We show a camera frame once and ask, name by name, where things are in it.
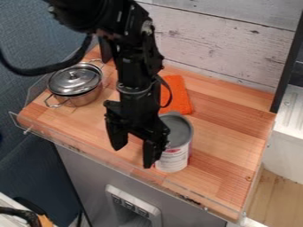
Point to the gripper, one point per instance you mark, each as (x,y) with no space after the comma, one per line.
(136,111)

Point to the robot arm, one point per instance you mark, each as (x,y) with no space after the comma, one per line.
(118,20)

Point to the silver can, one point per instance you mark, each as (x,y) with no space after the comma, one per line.
(177,142)

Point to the orange cloth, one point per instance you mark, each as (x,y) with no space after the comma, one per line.
(178,94)

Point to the silver pot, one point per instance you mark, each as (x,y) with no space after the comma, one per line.
(79,91)

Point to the silver lid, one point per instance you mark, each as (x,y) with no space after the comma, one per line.
(74,80)

